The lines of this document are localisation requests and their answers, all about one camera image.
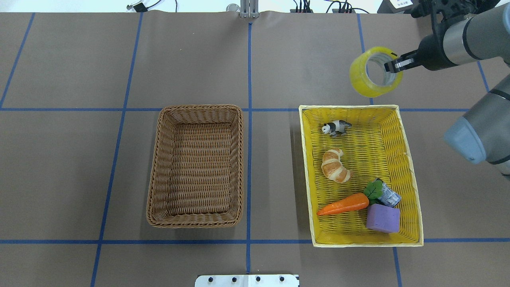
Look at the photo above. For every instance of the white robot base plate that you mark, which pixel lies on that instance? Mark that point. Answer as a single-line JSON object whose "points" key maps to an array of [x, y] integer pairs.
{"points": [[248, 280]]}

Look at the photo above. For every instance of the yellow packing tape roll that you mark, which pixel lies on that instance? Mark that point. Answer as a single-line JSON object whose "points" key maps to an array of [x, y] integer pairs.
{"points": [[359, 76]]}

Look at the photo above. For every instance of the toy croissant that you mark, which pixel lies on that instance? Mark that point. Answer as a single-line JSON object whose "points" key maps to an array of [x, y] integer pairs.
{"points": [[333, 168]]}

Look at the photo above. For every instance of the metal camera post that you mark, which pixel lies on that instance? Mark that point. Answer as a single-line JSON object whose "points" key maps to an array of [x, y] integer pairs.
{"points": [[249, 9]]}

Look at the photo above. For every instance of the yellow wicker basket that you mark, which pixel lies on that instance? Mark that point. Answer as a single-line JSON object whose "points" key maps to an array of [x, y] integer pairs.
{"points": [[376, 146]]}

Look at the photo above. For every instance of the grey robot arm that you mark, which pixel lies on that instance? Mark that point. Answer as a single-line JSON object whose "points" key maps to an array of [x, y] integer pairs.
{"points": [[465, 33]]}

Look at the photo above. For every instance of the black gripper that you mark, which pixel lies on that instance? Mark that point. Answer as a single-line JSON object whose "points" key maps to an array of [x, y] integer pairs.
{"points": [[432, 51]]}

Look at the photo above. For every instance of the toy carrot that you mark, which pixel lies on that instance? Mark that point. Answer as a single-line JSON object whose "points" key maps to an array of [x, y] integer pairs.
{"points": [[371, 193]]}

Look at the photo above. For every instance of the toy panda figure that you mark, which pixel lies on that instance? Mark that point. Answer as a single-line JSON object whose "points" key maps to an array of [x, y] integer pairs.
{"points": [[336, 128]]}

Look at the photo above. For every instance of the purple foam block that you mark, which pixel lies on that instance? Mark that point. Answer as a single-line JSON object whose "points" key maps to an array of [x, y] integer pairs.
{"points": [[383, 218]]}

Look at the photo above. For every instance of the small blue can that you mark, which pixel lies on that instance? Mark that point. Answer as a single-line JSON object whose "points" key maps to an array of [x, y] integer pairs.
{"points": [[388, 197]]}

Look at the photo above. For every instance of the brown wicker basket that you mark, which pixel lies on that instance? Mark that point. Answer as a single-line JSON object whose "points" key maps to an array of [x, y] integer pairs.
{"points": [[197, 168]]}

